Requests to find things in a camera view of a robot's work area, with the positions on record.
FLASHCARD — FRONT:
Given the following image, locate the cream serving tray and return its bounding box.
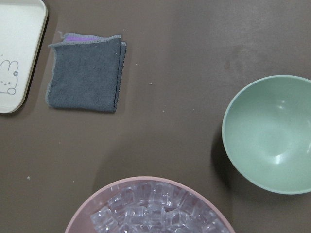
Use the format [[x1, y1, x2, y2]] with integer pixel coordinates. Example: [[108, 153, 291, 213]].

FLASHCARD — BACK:
[[0, 0, 48, 114]]

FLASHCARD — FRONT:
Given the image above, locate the pink bowl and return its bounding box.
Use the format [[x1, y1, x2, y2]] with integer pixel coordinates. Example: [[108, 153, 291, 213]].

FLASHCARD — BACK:
[[65, 176, 235, 233]]

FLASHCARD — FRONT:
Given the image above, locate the clear ice cubes pile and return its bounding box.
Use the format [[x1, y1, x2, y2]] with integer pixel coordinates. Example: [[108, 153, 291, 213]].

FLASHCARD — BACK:
[[90, 181, 229, 233]]

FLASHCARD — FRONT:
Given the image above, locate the grey folded cloth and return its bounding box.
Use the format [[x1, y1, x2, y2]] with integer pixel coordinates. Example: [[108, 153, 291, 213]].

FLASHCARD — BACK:
[[45, 33, 127, 113]]

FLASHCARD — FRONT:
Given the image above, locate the mint green bowl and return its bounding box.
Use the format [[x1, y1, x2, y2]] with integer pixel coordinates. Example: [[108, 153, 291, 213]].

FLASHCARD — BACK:
[[222, 75, 311, 195]]

